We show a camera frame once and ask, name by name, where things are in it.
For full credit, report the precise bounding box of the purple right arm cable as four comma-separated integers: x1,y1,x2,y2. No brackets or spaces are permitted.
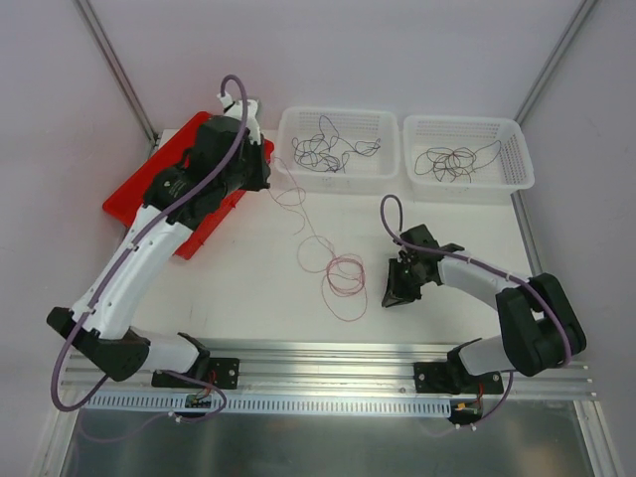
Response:
380,194,572,367

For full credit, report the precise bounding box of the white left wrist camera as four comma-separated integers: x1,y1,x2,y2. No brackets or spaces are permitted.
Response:
217,92,262,145

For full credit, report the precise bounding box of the pink purple wire bundle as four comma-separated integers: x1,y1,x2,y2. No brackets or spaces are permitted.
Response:
296,234,370,323

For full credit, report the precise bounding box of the red plastic tray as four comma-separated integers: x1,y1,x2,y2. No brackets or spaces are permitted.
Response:
102,111,274,259

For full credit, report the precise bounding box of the white slotted cable duct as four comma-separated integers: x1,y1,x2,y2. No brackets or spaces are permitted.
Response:
85,392,451,418

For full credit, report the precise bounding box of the dark purple wire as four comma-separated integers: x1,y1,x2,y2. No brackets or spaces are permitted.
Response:
296,132,352,175
342,137,383,156
290,111,344,175

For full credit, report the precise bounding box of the white basket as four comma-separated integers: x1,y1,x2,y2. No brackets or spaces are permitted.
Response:
272,106,401,195
402,115,535,205

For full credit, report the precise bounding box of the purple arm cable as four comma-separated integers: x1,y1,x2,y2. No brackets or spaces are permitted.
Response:
380,194,572,367
50,74,249,412

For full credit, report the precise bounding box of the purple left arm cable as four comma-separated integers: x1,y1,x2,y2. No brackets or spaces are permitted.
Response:
50,74,249,412

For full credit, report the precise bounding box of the white basket right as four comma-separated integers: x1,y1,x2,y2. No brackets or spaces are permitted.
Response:
402,115,535,205

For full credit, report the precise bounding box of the aluminium rail base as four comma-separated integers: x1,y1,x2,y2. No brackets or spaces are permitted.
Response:
61,339,599,400

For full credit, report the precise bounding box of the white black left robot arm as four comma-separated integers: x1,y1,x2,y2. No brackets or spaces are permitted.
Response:
47,112,269,387

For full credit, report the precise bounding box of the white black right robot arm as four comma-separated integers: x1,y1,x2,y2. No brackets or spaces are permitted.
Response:
382,225,587,393

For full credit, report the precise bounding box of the white basket middle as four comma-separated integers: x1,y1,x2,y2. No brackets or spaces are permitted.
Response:
272,106,401,195

